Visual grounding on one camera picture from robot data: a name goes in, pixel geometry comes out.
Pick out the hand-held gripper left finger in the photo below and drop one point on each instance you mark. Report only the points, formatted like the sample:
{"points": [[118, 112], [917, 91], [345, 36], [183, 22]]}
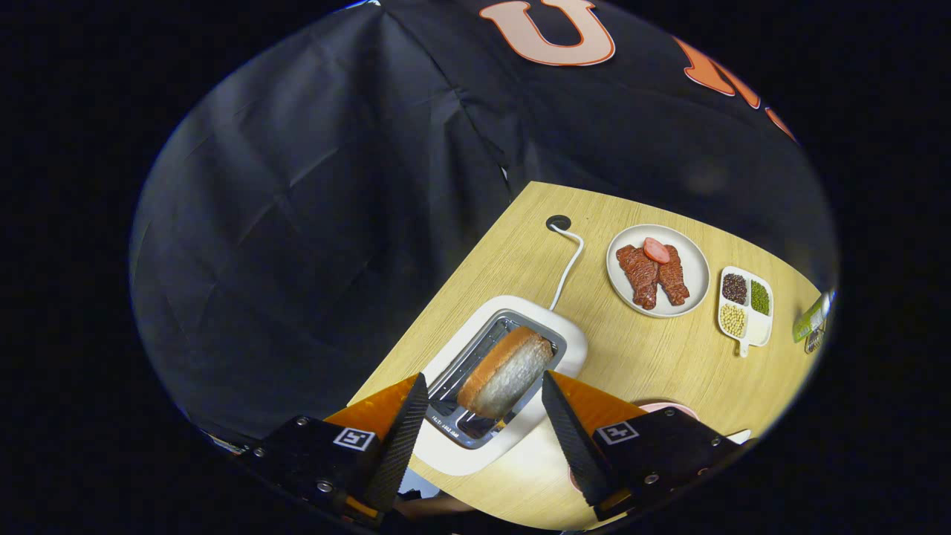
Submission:
{"points": [[401, 446]]}

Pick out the pink round plate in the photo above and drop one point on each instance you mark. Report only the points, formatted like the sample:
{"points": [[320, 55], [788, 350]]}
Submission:
{"points": [[669, 408]]}

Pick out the pile of green mung beans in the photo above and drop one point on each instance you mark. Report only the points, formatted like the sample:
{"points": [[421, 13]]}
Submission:
{"points": [[760, 297]]}

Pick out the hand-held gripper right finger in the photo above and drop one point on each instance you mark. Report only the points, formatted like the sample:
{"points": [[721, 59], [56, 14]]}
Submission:
{"points": [[572, 438]]}

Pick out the cream white toaster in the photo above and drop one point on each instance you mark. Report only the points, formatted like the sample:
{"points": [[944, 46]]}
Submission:
{"points": [[568, 342]]}

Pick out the silver bottle with green label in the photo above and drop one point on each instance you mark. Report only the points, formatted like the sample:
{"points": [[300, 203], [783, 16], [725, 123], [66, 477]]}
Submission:
{"points": [[810, 319]]}

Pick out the pile of yellow soybeans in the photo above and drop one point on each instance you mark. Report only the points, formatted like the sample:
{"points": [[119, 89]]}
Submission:
{"points": [[732, 319]]}

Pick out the grey round plate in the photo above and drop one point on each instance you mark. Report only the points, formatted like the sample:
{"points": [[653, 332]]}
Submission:
{"points": [[695, 275]]}

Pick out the brown braised meat piece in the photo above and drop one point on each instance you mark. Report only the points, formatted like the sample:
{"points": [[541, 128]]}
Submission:
{"points": [[639, 279], [674, 281]]}

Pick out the black backdrop cloth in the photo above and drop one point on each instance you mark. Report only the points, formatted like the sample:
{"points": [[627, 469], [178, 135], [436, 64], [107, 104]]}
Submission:
{"points": [[297, 223]]}

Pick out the pile of dark red beans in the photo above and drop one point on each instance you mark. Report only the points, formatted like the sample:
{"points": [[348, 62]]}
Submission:
{"points": [[735, 288]]}

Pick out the red sausage slice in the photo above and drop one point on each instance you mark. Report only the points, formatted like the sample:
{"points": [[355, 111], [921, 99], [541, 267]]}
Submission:
{"points": [[657, 250]]}

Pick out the round-topped bread slice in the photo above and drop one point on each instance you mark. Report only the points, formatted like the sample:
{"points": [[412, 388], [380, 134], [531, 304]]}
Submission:
{"points": [[505, 371]]}

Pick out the white divided dish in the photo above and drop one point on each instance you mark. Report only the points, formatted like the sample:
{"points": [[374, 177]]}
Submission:
{"points": [[758, 331]]}

